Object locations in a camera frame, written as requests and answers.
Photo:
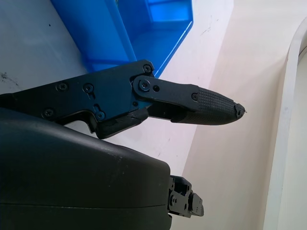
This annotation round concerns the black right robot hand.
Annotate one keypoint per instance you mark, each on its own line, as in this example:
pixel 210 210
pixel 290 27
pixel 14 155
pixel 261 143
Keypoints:
pixel 72 172

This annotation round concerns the blue plastic tray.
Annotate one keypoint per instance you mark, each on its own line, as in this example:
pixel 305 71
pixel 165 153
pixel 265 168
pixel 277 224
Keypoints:
pixel 100 31

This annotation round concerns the white curved panel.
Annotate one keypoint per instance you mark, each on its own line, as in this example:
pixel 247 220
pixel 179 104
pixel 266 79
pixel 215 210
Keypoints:
pixel 287 143

